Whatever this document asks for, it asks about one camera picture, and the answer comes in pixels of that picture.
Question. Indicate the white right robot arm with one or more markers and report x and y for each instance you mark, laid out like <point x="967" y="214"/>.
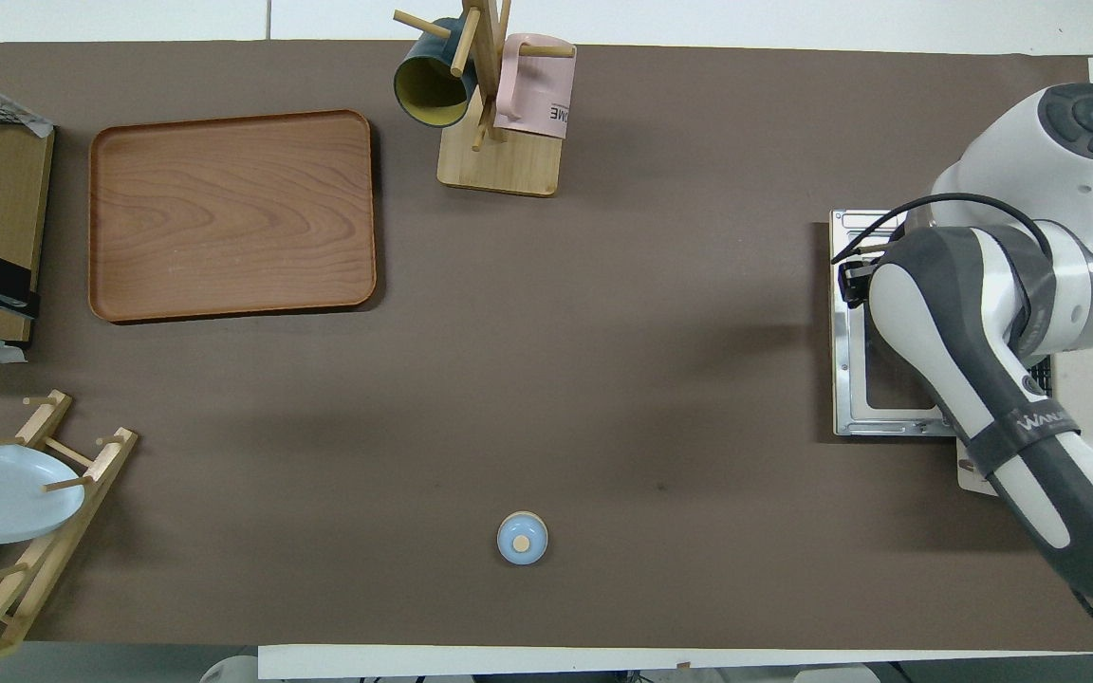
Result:
<point x="983" y="313"/>

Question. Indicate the wooden plate rack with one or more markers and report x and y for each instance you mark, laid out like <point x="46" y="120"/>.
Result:
<point x="82" y="474"/>

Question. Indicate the brown table mat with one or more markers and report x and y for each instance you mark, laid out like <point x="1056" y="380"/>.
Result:
<point x="603" y="332"/>

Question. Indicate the brown wooden tray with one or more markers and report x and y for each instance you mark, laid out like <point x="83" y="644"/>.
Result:
<point x="233" y="213"/>

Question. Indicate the pink mug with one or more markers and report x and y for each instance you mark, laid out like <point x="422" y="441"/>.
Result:
<point x="537" y="95"/>

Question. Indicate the wooden mug tree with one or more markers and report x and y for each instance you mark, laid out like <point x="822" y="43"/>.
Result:
<point x="499" y="161"/>

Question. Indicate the dark blue mug yellow inside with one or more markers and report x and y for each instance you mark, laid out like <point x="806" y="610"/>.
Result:
<point x="428" y="85"/>

